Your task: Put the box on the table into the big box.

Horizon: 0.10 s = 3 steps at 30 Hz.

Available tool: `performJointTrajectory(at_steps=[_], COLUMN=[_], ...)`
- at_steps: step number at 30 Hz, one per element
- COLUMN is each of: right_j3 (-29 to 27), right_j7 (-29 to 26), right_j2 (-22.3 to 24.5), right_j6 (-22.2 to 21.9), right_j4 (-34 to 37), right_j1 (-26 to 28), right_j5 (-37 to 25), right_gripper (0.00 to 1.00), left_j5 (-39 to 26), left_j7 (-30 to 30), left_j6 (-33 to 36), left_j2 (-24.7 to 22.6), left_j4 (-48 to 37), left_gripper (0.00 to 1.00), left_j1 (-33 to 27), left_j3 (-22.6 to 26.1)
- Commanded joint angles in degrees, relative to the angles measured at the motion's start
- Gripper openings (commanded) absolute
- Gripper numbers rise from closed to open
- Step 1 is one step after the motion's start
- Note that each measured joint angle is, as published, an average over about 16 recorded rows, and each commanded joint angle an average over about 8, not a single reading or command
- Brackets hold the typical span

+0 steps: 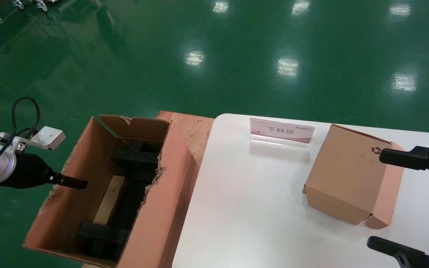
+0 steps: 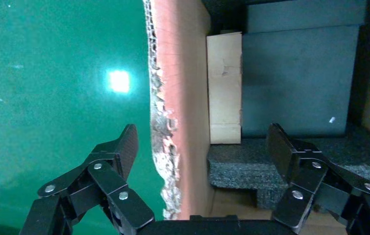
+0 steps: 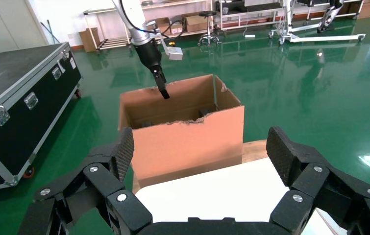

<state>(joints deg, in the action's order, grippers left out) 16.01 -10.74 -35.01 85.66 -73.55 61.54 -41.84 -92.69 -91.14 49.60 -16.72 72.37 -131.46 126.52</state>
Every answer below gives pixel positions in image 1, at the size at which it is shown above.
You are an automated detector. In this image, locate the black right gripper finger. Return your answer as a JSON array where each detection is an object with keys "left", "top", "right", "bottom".
[
  {"left": 367, "top": 236, "right": 429, "bottom": 268},
  {"left": 379, "top": 146, "right": 429, "bottom": 190}
]

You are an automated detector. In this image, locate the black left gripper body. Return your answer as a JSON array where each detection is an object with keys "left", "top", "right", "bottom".
[{"left": 0, "top": 153, "right": 63, "bottom": 189}]

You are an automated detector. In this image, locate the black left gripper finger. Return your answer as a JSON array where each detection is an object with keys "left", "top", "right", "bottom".
[{"left": 60, "top": 175, "right": 88, "bottom": 189}]

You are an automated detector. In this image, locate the big open cardboard box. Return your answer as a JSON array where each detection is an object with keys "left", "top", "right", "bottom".
[{"left": 23, "top": 115, "right": 201, "bottom": 268}]

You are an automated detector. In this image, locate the cardboard box with recycling mark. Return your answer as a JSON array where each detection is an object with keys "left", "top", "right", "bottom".
[{"left": 303, "top": 124, "right": 406, "bottom": 229}]

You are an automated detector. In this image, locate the short black foam bar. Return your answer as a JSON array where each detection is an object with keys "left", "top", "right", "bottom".
[{"left": 77, "top": 222, "right": 131, "bottom": 261}]

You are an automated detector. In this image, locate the long black foam insert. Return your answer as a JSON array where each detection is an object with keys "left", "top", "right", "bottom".
[{"left": 111, "top": 141, "right": 162, "bottom": 231}]

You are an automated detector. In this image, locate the clear acrylic sign stand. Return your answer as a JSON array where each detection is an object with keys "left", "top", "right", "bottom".
[{"left": 249, "top": 118, "right": 315, "bottom": 150}]

